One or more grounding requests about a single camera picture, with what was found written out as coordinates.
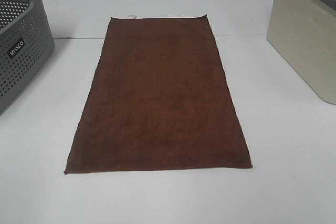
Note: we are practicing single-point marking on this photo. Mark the brown towel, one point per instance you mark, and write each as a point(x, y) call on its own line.
point(159, 100)

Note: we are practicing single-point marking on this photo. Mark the beige storage box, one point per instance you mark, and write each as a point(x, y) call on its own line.
point(303, 32)

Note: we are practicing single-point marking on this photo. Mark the grey perforated laundry basket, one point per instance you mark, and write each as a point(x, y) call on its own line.
point(26, 44)

